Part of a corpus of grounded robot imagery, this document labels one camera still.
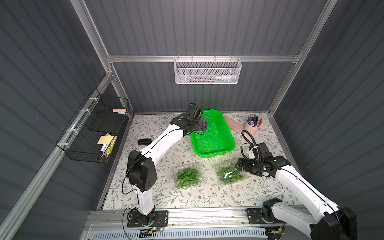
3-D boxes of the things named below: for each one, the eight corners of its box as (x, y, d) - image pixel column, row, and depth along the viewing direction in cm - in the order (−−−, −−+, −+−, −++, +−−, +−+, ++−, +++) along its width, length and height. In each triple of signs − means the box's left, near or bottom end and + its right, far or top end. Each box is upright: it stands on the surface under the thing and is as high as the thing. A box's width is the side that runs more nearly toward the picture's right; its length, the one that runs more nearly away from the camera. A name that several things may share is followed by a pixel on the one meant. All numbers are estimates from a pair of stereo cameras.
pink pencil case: (222, 122, 117) (222, 120, 114) (225, 119, 119) (226, 116, 117) (238, 132, 110) (239, 130, 108) (242, 129, 113) (243, 126, 110)
